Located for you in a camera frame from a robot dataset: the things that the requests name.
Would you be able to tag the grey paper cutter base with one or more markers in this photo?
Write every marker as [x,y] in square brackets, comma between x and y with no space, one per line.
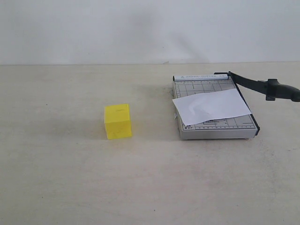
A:
[243,127]

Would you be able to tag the yellow foam cube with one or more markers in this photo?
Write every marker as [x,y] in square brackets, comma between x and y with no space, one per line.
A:
[117,121]

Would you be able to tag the white paper sheet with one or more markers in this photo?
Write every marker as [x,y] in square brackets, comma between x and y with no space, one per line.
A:
[202,107]

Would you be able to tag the black cutter blade arm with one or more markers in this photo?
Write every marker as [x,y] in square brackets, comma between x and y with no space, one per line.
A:
[271,88]

